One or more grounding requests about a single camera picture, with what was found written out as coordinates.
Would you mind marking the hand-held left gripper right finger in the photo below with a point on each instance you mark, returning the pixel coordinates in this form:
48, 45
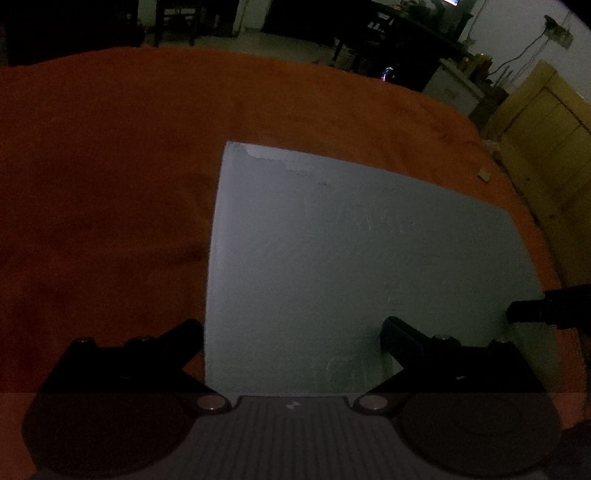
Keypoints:
392, 328

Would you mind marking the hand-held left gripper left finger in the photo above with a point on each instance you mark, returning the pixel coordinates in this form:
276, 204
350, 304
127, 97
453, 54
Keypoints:
191, 334

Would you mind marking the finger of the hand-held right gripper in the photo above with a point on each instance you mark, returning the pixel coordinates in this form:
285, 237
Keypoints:
531, 310

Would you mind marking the orange cloth-covered desktop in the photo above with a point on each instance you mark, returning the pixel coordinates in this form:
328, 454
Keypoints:
101, 184

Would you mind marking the grey rectangular board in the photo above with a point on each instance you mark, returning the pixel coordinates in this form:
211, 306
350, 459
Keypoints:
346, 254

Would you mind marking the small cardboard scrap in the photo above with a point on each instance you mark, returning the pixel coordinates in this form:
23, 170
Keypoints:
485, 175

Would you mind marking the tan wooden cabinet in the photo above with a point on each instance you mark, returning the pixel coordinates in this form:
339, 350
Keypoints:
549, 152

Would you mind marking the white cabinet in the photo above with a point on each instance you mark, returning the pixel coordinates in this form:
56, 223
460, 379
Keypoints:
455, 90

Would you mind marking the computer case with coloured lights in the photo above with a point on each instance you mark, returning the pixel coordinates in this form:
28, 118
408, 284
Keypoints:
388, 74

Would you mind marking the dark desk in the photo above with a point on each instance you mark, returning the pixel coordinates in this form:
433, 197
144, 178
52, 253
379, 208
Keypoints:
397, 41

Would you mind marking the dark wooden chair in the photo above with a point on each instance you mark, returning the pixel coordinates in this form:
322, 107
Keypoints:
175, 21

